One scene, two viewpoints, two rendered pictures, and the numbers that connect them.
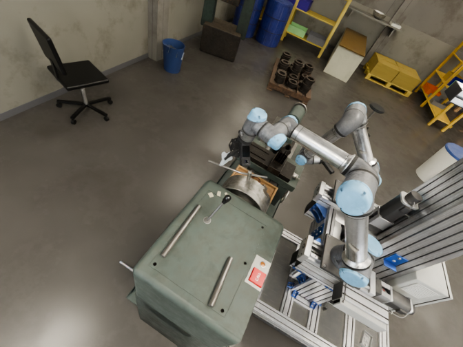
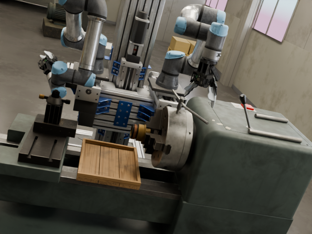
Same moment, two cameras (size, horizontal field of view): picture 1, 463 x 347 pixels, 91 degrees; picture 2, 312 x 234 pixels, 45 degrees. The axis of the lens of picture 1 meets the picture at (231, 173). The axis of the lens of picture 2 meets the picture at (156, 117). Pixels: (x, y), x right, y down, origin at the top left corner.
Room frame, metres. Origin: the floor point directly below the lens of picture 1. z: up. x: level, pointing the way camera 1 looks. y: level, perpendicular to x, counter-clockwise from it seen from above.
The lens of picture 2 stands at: (1.60, 1.43, 1.84)
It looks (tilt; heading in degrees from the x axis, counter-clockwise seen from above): 21 degrees down; 248
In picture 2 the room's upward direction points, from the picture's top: 16 degrees clockwise
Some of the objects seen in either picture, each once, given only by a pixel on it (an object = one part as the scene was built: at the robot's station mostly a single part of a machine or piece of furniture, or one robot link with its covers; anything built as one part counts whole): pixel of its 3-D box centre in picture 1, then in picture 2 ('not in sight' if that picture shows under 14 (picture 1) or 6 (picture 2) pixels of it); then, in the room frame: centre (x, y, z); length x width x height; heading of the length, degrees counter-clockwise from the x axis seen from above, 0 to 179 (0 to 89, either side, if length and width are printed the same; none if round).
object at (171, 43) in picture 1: (172, 56); not in sight; (3.72, 1.75, 0.24); 0.42 x 0.38 x 0.48; 178
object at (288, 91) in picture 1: (294, 72); not in sight; (5.18, -0.37, 0.24); 1.36 x 0.94 x 0.49; 2
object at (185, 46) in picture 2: not in sight; (189, 52); (-2.10, -6.74, 0.20); 1.12 x 0.79 x 0.41; 82
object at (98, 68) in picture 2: not in sight; (93, 62); (1.19, -0.81, 1.21); 0.15 x 0.15 x 0.10
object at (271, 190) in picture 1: (250, 189); (109, 162); (1.12, -0.18, 0.89); 0.36 x 0.30 x 0.04; 80
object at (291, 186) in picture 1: (271, 163); (35, 144); (1.49, -0.28, 0.90); 0.53 x 0.30 x 0.06; 80
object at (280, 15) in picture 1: (260, 16); not in sight; (6.96, 0.93, 0.50); 1.35 x 0.83 x 1.00; 82
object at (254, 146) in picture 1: (269, 161); (47, 138); (1.44, -0.25, 0.95); 0.43 x 0.18 x 0.04; 80
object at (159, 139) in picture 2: not in sight; (156, 142); (0.95, -0.06, 1.09); 0.12 x 0.11 x 0.05; 80
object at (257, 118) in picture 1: (255, 122); (216, 36); (0.85, 0.00, 1.64); 0.09 x 0.08 x 0.11; 69
